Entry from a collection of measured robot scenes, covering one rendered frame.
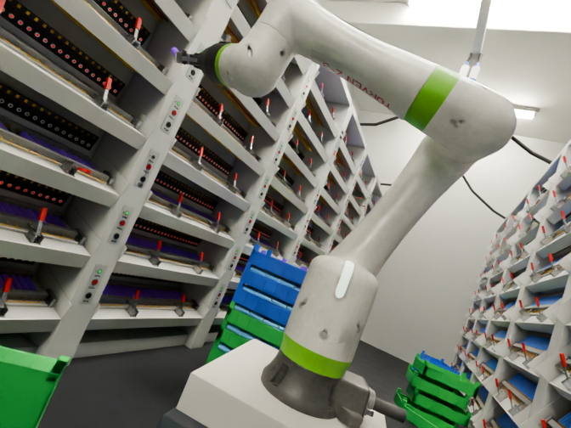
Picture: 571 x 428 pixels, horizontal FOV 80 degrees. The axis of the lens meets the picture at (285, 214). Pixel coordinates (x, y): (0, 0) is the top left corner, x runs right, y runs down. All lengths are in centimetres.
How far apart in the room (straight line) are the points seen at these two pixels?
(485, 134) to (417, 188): 19
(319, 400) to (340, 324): 12
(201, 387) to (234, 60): 58
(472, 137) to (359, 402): 49
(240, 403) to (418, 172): 57
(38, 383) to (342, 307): 56
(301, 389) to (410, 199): 45
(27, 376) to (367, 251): 68
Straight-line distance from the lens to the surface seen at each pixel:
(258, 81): 72
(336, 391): 64
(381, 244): 77
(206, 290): 172
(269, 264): 135
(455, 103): 69
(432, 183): 81
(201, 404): 59
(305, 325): 60
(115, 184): 117
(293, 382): 61
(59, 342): 125
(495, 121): 70
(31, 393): 82
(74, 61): 121
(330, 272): 58
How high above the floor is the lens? 55
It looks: 7 degrees up
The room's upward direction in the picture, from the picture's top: 22 degrees clockwise
